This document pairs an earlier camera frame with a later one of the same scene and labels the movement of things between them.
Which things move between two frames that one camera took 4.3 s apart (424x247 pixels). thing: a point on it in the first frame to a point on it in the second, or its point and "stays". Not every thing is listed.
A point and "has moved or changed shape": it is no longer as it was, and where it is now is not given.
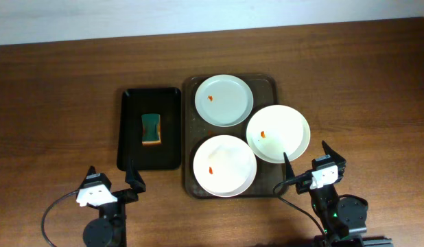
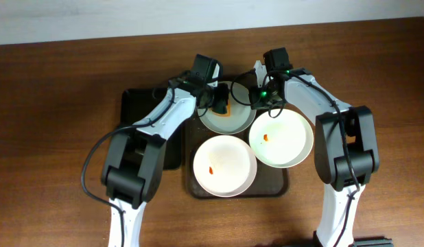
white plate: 224,100 has moved or changed shape
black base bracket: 327,241 stays
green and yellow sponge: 151,134 has moved or changed shape
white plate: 224,166 stays
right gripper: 304,185 to 261,101
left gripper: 120,195 to 220,101
